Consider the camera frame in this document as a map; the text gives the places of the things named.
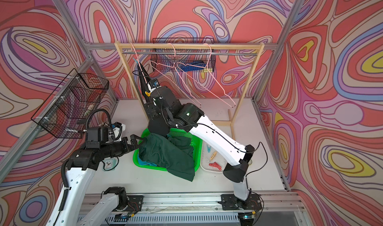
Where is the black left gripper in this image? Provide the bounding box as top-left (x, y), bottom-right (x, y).
top-left (100, 134), bottom-right (145, 159)

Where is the black t-shirt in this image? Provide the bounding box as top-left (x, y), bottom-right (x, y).
top-left (137, 61), bottom-right (171, 137)

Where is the dark green t-shirt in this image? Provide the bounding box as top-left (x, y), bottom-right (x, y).
top-left (139, 133), bottom-right (195, 182)

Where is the wooden clothespin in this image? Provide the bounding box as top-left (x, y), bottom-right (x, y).
top-left (209, 151), bottom-right (217, 161)

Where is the red clothespin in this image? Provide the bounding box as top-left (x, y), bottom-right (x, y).
top-left (213, 162), bottom-right (222, 171)
top-left (209, 162), bottom-right (218, 168)

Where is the teal t-shirt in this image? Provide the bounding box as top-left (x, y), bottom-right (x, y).
top-left (138, 158), bottom-right (157, 167)

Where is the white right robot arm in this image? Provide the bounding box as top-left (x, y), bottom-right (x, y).
top-left (142, 86), bottom-right (255, 201)

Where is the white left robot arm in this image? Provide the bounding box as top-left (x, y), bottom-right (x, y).
top-left (47, 109), bottom-right (142, 226)

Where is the pine cone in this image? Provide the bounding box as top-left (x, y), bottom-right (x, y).
top-left (99, 121), bottom-right (109, 127)

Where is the small green clock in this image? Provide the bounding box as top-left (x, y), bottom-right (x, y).
top-left (102, 158), bottom-right (118, 171)

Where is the green perforated plastic basket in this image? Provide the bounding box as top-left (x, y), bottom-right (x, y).
top-left (133, 128), bottom-right (203, 172)

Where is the blue stapler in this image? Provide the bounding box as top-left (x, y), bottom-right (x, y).
top-left (178, 60), bottom-right (206, 72)

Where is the white plastic tray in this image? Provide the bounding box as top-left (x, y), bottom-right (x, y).
top-left (200, 142), bottom-right (227, 173)

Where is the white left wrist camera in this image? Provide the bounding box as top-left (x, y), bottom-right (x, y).
top-left (112, 122), bottom-right (126, 141)

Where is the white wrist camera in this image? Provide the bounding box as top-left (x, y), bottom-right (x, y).
top-left (145, 78), bottom-right (160, 93)
top-left (112, 122), bottom-right (126, 141)

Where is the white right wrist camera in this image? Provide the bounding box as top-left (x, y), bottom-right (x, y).
top-left (145, 78), bottom-right (160, 93)

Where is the black wire basket back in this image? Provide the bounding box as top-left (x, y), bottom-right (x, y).
top-left (151, 37), bottom-right (216, 73)

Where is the black wire basket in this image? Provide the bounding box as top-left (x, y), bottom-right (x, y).
top-left (151, 37), bottom-right (216, 73)
top-left (31, 69), bottom-right (109, 139)

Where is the black wire basket left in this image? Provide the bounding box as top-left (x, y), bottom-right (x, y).
top-left (31, 69), bottom-right (109, 139)

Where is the wooden clothes rack frame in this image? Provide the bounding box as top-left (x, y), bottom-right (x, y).
top-left (114, 42), bottom-right (265, 139)

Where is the metal rail base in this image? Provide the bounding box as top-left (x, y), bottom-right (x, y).
top-left (71, 191), bottom-right (306, 226)

